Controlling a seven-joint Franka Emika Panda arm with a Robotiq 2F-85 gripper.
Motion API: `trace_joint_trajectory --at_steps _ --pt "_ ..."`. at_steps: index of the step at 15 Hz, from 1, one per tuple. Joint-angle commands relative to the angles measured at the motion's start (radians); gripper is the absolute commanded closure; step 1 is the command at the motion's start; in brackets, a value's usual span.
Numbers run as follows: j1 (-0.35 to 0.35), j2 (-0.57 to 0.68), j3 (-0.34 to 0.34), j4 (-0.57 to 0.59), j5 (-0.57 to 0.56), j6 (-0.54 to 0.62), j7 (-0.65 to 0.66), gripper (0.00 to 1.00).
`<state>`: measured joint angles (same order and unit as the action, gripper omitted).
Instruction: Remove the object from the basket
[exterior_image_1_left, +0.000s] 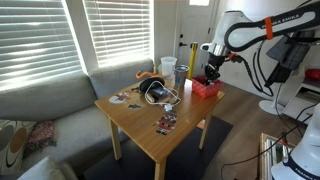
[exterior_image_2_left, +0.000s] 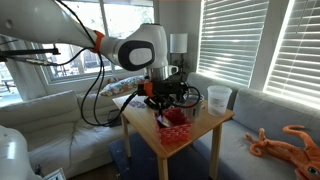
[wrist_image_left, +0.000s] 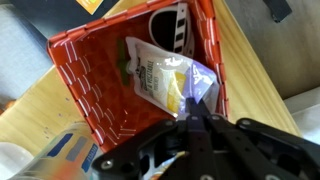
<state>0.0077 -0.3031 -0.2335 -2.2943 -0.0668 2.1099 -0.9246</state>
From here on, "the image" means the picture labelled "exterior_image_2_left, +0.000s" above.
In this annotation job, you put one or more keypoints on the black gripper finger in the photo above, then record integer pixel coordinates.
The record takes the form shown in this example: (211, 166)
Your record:
(153, 104)
(167, 106)

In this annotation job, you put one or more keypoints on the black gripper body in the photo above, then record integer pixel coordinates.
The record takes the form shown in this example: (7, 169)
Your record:
(170, 89)

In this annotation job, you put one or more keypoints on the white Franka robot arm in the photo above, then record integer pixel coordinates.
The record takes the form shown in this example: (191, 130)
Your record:
(66, 23)

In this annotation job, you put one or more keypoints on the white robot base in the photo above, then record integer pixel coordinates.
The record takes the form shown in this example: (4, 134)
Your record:
(15, 156)

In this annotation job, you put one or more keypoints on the red woven basket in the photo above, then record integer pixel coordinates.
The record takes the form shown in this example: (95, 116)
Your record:
(175, 131)

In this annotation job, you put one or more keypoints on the wooden square table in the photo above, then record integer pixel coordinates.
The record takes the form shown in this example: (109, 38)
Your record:
(143, 120)

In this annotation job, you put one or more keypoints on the metal tumbler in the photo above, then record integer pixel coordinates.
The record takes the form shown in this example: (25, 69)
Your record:
(194, 110)

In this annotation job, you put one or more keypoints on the floral pillow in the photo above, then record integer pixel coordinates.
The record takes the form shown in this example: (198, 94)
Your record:
(121, 86)

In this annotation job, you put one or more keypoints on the dark tablet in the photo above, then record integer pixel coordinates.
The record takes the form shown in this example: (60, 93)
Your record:
(114, 117)

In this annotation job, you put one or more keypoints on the white lamp shade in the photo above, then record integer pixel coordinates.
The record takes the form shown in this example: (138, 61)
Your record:
(178, 42)

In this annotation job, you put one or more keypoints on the translucent plastic cup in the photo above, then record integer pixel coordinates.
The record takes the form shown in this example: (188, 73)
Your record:
(219, 101)

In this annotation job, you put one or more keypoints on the dark floor rug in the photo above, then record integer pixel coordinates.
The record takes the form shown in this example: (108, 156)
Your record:
(140, 163)

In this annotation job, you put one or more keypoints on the white window blind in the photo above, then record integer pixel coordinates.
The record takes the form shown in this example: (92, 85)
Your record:
(300, 46)
(233, 36)

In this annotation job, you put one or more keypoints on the grey sofa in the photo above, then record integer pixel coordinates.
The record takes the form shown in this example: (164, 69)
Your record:
(253, 120)

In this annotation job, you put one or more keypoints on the large glass window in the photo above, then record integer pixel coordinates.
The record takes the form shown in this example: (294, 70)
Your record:
(110, 20)

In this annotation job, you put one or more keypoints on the white leather sofa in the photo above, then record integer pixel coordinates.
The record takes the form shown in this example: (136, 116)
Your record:
(60, 133)

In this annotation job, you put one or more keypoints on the black tripod boom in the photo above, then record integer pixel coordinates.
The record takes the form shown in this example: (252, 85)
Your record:
(30, 52)

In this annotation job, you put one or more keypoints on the orange plush squid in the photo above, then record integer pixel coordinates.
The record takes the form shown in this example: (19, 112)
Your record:
(293, 153)

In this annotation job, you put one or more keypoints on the orange wrist mount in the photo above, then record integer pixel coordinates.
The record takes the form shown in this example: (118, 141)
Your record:
(148, 89)

